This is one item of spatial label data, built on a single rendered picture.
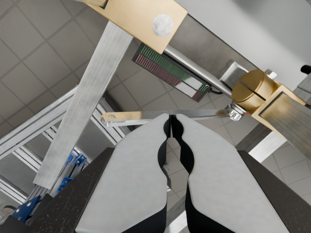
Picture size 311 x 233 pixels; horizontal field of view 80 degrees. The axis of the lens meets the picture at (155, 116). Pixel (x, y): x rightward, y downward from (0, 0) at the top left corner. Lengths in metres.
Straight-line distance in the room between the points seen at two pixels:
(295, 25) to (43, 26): 1.08
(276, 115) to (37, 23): 1.16
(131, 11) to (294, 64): 0.45
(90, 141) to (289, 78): 0.95
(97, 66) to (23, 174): 1.29
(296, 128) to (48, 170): 0.34
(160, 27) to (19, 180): 1.44
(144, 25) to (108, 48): 0.05
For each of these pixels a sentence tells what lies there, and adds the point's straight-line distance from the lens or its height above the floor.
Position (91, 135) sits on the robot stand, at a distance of 1.10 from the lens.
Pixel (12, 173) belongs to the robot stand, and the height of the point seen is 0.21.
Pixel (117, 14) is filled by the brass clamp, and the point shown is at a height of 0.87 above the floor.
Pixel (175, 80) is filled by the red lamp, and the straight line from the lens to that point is 0.40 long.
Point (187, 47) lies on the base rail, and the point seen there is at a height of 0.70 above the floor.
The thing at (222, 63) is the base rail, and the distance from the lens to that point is 0.41.
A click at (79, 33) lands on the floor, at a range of 1.15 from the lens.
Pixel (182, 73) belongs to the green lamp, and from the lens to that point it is 0.39.
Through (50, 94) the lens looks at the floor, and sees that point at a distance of 1.32.
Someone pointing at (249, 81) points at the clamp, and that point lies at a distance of 0.27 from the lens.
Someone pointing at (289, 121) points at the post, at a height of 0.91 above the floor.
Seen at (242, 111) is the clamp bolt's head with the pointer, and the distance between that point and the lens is 0.28.
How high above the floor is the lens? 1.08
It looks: 62 degrees down
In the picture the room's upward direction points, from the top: 180 degrees clockwise
